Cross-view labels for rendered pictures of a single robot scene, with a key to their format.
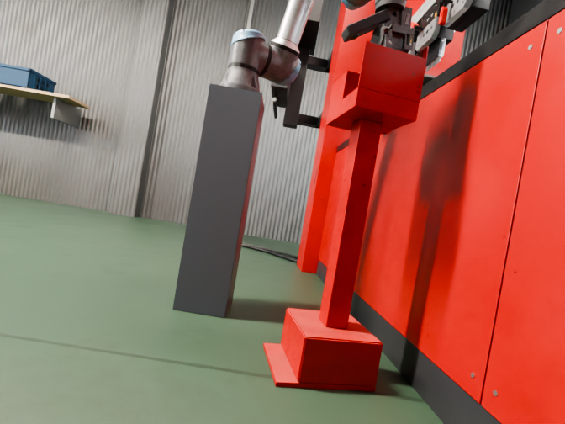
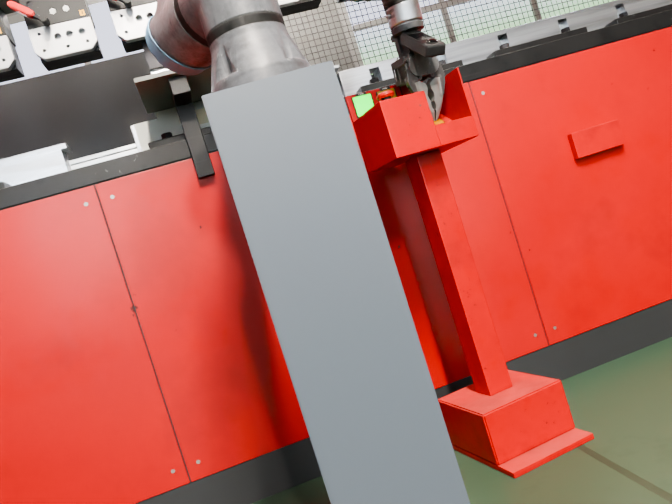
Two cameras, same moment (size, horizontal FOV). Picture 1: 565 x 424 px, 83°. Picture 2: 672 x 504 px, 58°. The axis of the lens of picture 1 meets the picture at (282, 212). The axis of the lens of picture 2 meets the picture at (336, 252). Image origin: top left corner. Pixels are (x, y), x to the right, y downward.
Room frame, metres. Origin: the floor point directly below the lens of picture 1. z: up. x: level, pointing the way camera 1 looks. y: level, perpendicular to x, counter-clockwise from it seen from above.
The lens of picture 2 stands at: (1.24, 1.12, 0.55)
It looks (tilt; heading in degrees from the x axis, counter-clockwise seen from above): 2 degrees down; 263
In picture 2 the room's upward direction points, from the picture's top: 17 degrees counter-clockwise
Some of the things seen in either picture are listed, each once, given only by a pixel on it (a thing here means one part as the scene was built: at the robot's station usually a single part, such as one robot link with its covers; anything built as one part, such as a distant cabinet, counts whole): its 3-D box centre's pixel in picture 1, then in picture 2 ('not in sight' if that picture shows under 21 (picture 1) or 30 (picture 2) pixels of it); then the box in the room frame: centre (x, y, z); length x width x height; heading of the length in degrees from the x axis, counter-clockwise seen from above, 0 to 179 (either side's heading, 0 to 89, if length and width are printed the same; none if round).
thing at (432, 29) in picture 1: (435, 27); (141, 10); (1.35, -0.51, 1.26); 0.15 x 0.09 x 0.17; 5
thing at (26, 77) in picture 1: (18, 81); not in sight; (3.58, 3.15, 1.31); 0.54 x 0.40 x 0.21; 91
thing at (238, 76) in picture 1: (241, 83); (255, 62); (1.17, 0.23, 0.82); 0.15 x 0.15 x 0.10
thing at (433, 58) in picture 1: (435, 55); (166, 56); (1.32, -0.51, 1.13); 0.10 x 0.02 x 0.10; 5
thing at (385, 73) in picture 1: (372, 89); (409, 115); (0.85, -0.18, 0.75); 0.20 x 0.16 x 0.18; 12
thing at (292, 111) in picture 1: (296, 66); not in sight; (2.54, 0.08, 1.52); 0.51 x 0.25 x 0.85; 0
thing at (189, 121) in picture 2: not in sight; (192, 130); (1.31, -0.33, 0.88); 0.14 x 0.04 x 0.22; 95
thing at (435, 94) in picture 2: not in sight; (431, 100); (0.78, -0.20, 0.77); 0.06 x 0.03 x 0.09; 102
